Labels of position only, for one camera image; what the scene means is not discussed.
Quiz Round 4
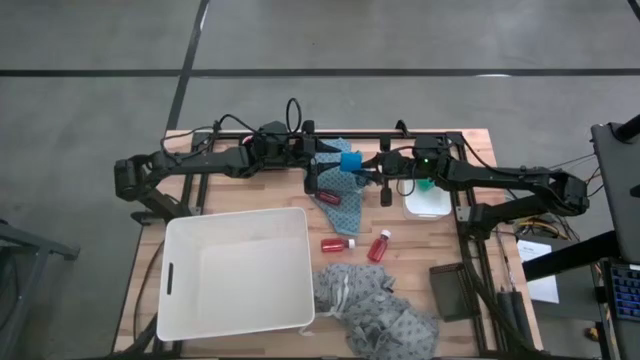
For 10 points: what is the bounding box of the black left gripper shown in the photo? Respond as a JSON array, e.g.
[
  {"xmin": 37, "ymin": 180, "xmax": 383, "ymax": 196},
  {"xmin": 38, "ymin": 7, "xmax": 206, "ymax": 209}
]
[{"xmin": 247, "ymin": 119, "xmax": 346, "ymax": 196}]

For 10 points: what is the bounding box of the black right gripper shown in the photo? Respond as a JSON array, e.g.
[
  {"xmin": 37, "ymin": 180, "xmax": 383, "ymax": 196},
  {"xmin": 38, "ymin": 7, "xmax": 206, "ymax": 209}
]
[{"xmin": 360, "ymin": 134, "xmax": 444, "ymax": 209}]

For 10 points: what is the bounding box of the blue bandage roll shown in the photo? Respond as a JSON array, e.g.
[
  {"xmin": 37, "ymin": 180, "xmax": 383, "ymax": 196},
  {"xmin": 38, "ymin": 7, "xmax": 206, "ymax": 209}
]
[{"xmin": 339, "ymin": 152, "xmax": 363, "ymax": 174}]

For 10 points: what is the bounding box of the red medicine bottle white cap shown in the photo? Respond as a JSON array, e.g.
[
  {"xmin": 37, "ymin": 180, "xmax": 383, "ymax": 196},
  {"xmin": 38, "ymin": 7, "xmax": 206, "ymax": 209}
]
[
  {"xmin": 313, "ymin": 188, "xmax": 344, "ymax": 208},
  {"xmin": 320, "ymin": 237, "xmax": 357, "ymax": 254},
  {"xmin": 367, "ymin": 229, "xmax": 392, "ymax": 264}
]

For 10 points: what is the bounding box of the small clear plastic container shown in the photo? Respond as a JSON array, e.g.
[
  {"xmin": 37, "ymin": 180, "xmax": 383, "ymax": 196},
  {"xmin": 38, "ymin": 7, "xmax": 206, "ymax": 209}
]
[{"xmin": 402, "ymin": 177, "xmax": 454, "ymax": 221}]

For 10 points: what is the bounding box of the teal patterned hospital gown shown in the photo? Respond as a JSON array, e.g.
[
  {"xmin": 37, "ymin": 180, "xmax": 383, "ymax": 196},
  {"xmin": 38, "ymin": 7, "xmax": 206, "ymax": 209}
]
[{"xmin": 302, "ymin": 137, "xmax": 374, "ymax": 238}]

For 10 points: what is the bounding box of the grey patterned hospital gown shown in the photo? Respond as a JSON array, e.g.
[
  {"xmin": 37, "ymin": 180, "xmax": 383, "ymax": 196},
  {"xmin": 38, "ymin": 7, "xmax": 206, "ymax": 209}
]
[{"xmin": 312, "ymin": 263, "xmax": 441, "ymax": 359}]

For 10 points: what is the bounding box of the small black mesh basket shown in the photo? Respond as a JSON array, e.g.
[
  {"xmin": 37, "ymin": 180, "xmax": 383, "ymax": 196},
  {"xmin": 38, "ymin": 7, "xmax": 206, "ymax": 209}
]
[{"xmin": 428, "ymin": 262, "xmax": 482, "ymax": 323}]

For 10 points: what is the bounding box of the large white woven plastic bin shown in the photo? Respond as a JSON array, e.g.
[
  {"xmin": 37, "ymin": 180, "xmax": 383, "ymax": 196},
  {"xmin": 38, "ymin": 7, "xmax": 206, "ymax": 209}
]
[{"xmin": 155, "ymin": 206, "xmax": 317, "ymax": 343}]

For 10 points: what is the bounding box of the white paper sheet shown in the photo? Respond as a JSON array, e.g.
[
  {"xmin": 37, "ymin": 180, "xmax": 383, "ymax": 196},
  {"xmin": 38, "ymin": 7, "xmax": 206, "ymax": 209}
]
[{"xmin": 517, "ymin": 238, "xmax": 561, "ymax": 305}]

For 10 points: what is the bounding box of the black computer desk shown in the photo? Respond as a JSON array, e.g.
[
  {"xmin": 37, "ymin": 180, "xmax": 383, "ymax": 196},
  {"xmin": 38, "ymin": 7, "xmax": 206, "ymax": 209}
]
[{"xmin": 522, "ymin": 113, "xmax": 640, "ymax": 360}]

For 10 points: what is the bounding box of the backlit computer keyboard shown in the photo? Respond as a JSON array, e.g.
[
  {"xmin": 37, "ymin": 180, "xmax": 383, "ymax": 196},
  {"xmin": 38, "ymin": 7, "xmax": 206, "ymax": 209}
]
[{"xmin": 607, "ymin": 263, "xmax": 640, "ymax": 321}]

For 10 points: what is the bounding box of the grey metal stand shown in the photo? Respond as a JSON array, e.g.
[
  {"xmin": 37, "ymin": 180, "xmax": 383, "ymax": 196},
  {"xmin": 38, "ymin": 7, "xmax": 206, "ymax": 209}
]
[{"xmin": 0, "ymin": 218, "xmax": 81, "ymax": 360}]

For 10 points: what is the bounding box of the black aluminium table frame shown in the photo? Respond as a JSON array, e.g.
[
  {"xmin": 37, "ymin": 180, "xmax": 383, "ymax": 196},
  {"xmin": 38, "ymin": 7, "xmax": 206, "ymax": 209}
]
[{"xmin": 119, "ymin": 119, "xmax": 546, "ymax": 359}]

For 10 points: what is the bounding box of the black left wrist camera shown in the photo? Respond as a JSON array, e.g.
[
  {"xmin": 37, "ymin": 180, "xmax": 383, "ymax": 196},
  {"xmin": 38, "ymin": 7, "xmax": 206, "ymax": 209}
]
[{"xmin": 257, "ymin": 119, "xmax": 292, "ymax": 147}]

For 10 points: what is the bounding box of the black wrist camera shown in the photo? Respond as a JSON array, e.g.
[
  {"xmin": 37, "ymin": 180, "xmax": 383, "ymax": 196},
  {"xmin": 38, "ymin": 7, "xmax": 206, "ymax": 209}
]
[
  {"xmin": 257, "ymin": 119, "xmax": 292, "ymax": 147},
  {"xmin": 412, "ymin": 133, "xmax": 449, "ymax": 167}
]

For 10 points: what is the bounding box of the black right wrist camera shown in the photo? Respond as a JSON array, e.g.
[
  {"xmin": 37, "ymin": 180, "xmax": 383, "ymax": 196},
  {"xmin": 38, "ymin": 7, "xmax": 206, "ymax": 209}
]
[{"xmin": 412, "ymin": 133, "xmax": 449, "ymax": 167}]

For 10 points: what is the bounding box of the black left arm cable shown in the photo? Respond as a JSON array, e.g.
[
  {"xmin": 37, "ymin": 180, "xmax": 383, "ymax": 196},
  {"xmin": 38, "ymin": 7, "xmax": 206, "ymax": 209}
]
[{"xmin": 158, "ymin": 97, "xmax": 304, "ymax": 164}]

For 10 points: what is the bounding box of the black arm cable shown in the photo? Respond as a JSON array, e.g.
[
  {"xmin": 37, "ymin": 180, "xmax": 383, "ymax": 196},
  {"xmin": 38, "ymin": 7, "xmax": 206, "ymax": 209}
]
[
  {"xmin": 367, "ymin": 130, "xmax": 501, "ymax": 199},
  {"xmin": 158, "ymin": 97, "xmax": 304, "ymax": 164}
]

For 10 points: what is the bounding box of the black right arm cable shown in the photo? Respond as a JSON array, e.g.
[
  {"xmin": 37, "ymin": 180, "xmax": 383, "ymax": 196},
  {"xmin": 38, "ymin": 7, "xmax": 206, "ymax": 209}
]
[{"xmin": 367, "ymin": 130, "xmax": 501, "ymax": 199}]

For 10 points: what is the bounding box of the yellow and black wire bundle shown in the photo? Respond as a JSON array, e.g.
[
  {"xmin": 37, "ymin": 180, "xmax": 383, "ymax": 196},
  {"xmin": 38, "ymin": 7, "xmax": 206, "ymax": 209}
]
[{"xmin": 512, "ymin": 152, "xmax": 606, "ymax": 242}]

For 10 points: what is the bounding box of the black foam-handled tool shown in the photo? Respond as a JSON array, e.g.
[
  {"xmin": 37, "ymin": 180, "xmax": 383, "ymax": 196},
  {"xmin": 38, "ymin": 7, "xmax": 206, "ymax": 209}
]
[{"xmin": 502, "ymin": 239, "xmax": 530, "ymax": 347}]

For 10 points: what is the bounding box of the brown cable along table edge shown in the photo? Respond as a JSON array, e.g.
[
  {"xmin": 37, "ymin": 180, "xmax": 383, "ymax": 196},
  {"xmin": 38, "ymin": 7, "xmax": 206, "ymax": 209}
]
[{"xmin": 131, "ymin": 239, "xmax": 166, "ymax": 342}]

